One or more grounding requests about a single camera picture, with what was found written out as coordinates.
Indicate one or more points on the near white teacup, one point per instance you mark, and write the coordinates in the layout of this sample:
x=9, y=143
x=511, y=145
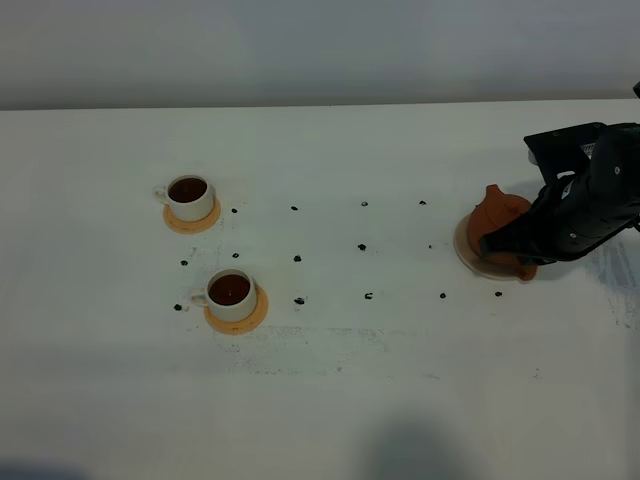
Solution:
x=230, y=295

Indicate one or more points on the near orange round coaster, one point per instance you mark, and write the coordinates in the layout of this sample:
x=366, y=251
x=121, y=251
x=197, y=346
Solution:
x=245, y=325

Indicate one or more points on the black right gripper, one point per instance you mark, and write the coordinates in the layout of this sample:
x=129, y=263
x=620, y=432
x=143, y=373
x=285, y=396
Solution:
x=579, y=212

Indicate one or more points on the brown clay teapot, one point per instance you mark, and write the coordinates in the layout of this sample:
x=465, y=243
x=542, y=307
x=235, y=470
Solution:
x=495, y=211

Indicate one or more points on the cream round teapot coaster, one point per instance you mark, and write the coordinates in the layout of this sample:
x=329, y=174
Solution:
x=465, y=255

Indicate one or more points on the orange round coaster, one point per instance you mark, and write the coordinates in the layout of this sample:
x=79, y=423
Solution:
x=193, y=227
x=245, y=325

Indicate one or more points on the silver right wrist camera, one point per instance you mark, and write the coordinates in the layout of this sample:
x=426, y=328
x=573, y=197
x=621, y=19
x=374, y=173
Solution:
x=565, y=151

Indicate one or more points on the far white teacup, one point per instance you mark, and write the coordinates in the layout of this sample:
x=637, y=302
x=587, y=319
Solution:
x=190, y=198

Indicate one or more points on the far orange round coaster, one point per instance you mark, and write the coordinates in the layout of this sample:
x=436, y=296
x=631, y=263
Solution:
x=193, y=227

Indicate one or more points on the white teacup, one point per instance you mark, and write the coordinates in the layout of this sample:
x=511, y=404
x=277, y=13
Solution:
x=230, y=295
x=190, y=198

